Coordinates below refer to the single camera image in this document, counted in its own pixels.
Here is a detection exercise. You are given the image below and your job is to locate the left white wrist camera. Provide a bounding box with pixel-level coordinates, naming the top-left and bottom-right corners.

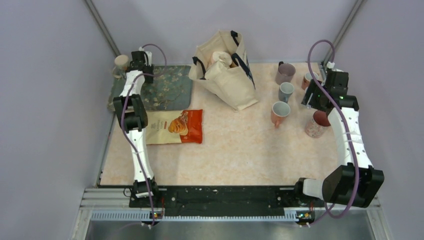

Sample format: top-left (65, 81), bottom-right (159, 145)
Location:
top-left (138, 46), bottom-right (152, 66)

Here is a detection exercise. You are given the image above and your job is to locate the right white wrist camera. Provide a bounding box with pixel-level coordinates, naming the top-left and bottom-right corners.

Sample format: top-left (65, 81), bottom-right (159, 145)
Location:
top-left (326, 61), bottom-right (343, 73)

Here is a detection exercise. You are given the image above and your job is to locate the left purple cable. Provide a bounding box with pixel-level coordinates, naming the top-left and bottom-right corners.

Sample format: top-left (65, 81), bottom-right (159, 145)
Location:
top-left (119, 43), bottom-right (168, 229)

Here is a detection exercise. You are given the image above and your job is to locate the lilac mug black handle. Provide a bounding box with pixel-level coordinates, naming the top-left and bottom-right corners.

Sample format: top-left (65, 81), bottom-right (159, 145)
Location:
top-left (275, 61), bottom-right (296, 85)

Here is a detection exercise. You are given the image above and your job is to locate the aluminium frame rail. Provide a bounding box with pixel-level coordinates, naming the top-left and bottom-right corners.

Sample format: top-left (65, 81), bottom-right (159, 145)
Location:
top-left (79, 187), bottom-right (382, 223)

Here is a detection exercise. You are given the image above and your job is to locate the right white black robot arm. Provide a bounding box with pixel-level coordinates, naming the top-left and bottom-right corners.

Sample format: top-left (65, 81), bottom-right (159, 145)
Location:
top-left (293, 69), bottom-right (385, 208)

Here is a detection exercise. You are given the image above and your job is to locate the beige canvas tote bag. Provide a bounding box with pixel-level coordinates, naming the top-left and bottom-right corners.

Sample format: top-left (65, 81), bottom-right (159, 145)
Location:
top-left (188, 30), bottom-right (259, 111)

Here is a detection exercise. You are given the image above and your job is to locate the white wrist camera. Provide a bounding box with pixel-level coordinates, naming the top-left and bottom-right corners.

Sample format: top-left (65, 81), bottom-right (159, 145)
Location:
top-left (138, 46), bottom-right (152, 66)
top-left (326, 61), bottom-right (343, 73)

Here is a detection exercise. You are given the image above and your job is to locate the salmon pink mug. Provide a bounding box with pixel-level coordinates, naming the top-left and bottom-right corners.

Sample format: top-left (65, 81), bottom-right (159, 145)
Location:
top-left (301, 72), bottom-right (319, 90)

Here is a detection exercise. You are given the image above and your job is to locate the floral blue serving tray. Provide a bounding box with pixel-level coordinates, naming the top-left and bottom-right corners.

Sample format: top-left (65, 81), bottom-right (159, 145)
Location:
top-left (106, 65), bottom-right (194, 112)

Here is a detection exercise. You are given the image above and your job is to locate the pink cup off tray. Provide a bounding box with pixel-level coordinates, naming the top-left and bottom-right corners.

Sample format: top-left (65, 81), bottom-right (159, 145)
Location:
top-left (304, 110), bottom-right (331, 139)

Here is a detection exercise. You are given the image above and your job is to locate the cassava chips bag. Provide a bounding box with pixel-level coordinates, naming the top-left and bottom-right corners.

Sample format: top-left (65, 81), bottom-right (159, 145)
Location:
top-left (146, 109), bottom-right (204, 145)

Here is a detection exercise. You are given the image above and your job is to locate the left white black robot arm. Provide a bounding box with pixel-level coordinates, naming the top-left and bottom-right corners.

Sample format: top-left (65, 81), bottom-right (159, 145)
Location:
top-left (112, 47), bottom-right (161, 207)

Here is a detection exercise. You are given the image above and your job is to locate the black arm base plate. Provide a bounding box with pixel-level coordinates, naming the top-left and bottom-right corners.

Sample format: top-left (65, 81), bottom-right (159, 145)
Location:
top-left (152, 185), bottom-right (324, 217)

